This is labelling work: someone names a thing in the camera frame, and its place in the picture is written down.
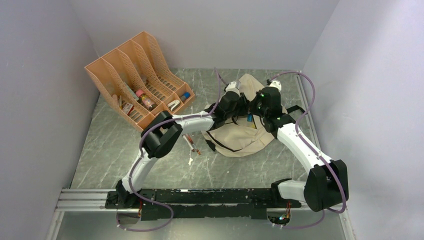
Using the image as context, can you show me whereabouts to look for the pink-capped glitter bottle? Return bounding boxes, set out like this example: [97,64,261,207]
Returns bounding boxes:
[135,89,157,111]

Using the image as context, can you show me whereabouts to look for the green white card pack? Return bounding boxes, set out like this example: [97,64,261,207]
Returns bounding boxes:
[124,82,139,102]

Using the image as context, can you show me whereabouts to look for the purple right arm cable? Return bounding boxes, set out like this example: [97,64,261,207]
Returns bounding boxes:
[268,71,347,230]

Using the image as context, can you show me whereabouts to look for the red small box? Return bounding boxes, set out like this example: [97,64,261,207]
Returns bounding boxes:
[122,103,134,116]

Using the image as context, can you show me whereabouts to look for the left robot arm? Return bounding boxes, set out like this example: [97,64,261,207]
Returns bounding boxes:
[115,91,249,208]

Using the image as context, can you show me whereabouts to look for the blue-capped grey bottle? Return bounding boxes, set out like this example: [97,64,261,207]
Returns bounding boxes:
[180,92,191,103]

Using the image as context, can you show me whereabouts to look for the beige canvas backpack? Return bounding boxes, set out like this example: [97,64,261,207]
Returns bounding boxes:
[202,74,295,157]

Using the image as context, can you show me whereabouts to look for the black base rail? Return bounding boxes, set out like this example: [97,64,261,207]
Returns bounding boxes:
[105,188,302,221]

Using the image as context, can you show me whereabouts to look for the orange plastic file organizer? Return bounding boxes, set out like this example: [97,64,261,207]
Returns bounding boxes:
[85,31,195,132]

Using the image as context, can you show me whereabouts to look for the thin orange pen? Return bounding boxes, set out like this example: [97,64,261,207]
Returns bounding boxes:
[187,135,201,155]

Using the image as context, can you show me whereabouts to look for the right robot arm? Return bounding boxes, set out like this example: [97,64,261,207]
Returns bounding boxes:
[249,86,349,213]

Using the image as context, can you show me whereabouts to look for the black blue marker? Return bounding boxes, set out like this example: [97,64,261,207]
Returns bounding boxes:
[246,113,254,123]

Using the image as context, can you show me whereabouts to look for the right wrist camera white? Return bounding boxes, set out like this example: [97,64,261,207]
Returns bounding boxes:
[267,79,282,92]

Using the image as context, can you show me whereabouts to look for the white red-capped marker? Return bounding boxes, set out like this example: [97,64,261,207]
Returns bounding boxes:
[182,134,196,152]

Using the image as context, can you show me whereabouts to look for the white stapler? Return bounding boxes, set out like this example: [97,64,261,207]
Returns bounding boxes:
[167,99,181,112]

